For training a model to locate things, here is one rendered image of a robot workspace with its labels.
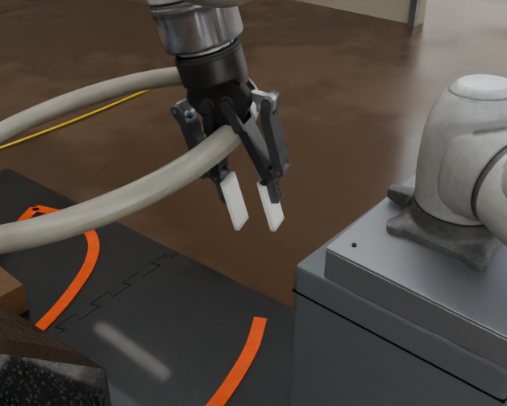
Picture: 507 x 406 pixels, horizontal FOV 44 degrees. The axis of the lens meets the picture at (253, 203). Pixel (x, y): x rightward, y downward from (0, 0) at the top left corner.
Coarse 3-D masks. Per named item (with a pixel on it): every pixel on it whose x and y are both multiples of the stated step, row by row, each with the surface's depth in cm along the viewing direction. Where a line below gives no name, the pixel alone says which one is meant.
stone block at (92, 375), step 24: (0, 312) 121; (0, 336) 105; (24, 336) 112; (48, 336) 120; (0, 360) 95; (24, 360) 99; (48, 360) 104; (72, 360) 111; (0, 384) 93; (24, 384) 97; (48, 384) 102; (72, 384) 107; (96, 384) 112
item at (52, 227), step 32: (64, 96) 103; (96, 96) 103; (0, 128) 98; (224, 128) 71; (192, 160) 67; (128, 192) 64; (160, 192) 65; (32, 224) 63; (64, 224) 62; (96, 224) 63
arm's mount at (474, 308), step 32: (384, 224) 112; (352, 256) 104; (384, 256) 104; (416, 256) 104; (448, 256) 104; (352, 288) 106; (384, 288) 101; (416, 288) 98; (448, 288) 98; (480, 288) 98; (416, 320) 100; (448, 320) 95; (480, 320) 92; (480, 352) 94
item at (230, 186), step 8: (232, 176) 78; (224, 184) 76; (232, 184) 78; (224, 192) 77; (232, 192) 78; (240, 192) 80; (232, 200) 78; (240, 200) 80; (232, 208) 78; (240, 208) 80; (232, 216) 78; (240, 216) 80; (240, 224) 80
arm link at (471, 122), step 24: (456, 96) 94; (480, 96) 92; (504, 96) 92; (432, 120) 98; (456, 120) 93; (480, 120) 91; (504, 120) 91; (432, 144) 98; (456, 144) 94; (480, 144) 91; (504, 144) 90; (432, 168) 99; (456, 168) 94; (480, 168) 91; (432, 192) 101; (456, 192) 96; (432, 216) 104; (456, 216) 101
